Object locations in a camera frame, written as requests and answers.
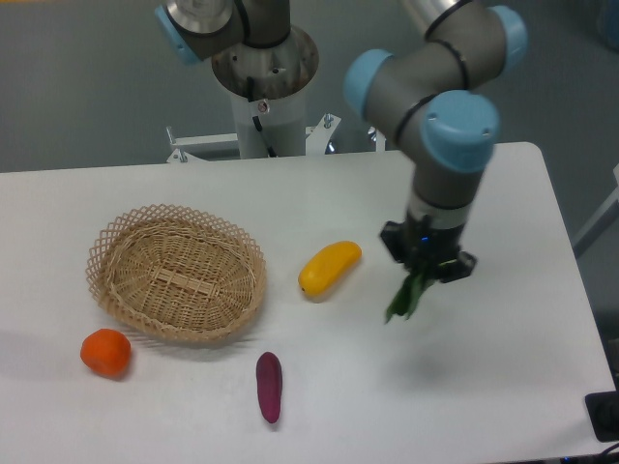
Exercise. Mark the woven wicker basket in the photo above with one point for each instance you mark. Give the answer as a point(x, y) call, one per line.
point(177, 274)

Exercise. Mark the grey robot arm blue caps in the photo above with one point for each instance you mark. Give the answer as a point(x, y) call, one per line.
point(424, 103)

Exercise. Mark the green bok choy vegetable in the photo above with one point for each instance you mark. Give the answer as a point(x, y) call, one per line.
point(412, 289)

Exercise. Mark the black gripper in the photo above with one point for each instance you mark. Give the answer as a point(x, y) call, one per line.
point(415, 242)

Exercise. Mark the white metal base frame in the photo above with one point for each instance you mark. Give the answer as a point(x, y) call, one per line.
point(320, 140)

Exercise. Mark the yellow mango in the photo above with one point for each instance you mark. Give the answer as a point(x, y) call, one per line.
point(325, 269)

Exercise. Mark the purple sweet potato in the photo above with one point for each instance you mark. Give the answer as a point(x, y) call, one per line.
point(269, 386)

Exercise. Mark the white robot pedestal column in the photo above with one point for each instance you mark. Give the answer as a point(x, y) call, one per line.
point(267, 89)

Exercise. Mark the orange fruit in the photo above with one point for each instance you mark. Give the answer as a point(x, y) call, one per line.
point(106, 352)

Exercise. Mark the black device at table edge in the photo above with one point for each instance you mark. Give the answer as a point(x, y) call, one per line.
point(602, 408)

